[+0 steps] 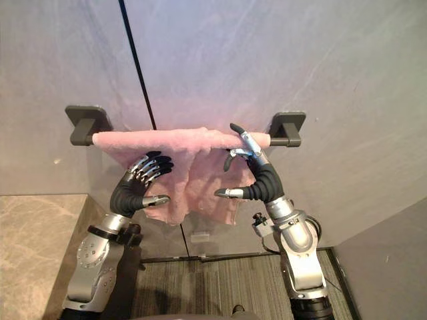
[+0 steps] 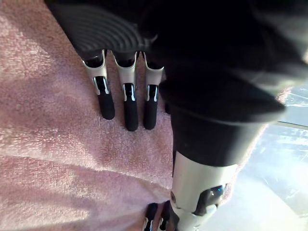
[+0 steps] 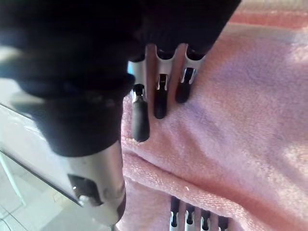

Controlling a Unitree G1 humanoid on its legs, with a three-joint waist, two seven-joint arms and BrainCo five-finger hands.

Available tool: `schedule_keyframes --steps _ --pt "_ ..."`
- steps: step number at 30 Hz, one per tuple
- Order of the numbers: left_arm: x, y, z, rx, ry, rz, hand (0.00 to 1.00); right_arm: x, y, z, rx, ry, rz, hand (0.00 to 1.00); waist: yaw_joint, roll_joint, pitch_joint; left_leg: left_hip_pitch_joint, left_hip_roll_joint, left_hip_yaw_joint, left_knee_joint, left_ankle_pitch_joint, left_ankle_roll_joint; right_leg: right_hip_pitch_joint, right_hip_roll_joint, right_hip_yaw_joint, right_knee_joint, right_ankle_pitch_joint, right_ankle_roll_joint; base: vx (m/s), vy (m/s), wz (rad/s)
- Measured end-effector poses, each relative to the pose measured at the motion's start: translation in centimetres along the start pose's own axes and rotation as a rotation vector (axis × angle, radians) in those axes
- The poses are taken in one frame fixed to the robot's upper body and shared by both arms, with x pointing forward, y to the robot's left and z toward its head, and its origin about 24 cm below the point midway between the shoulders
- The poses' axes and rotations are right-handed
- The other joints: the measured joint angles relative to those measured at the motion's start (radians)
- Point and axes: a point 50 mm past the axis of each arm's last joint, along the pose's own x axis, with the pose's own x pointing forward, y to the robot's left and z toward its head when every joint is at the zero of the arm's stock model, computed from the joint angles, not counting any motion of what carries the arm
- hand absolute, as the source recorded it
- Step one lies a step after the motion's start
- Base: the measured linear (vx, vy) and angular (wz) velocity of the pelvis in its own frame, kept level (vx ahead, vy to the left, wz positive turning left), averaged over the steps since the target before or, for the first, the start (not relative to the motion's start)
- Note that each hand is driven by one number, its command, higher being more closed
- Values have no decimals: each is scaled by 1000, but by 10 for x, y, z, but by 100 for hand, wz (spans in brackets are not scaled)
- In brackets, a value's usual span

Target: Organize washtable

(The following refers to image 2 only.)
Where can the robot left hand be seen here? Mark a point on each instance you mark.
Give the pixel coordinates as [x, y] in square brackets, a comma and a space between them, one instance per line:
[204, 60]

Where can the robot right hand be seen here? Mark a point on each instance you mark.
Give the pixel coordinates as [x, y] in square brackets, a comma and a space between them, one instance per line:
[151, 213]

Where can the pink terry towel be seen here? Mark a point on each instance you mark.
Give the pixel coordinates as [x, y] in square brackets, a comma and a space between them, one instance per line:
[60, 144]

